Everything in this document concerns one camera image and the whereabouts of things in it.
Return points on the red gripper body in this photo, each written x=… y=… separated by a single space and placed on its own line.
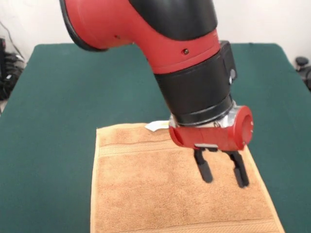
x=218 y=137

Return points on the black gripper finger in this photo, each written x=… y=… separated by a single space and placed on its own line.
x=204 y=167
x=240 y=170

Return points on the tan terry towel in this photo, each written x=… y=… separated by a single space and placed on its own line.
x=158 y=189

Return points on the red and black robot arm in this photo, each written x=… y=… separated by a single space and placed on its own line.
x=170 y=48

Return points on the dark green tablecloth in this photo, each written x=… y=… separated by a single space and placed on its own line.
x=60 y=97

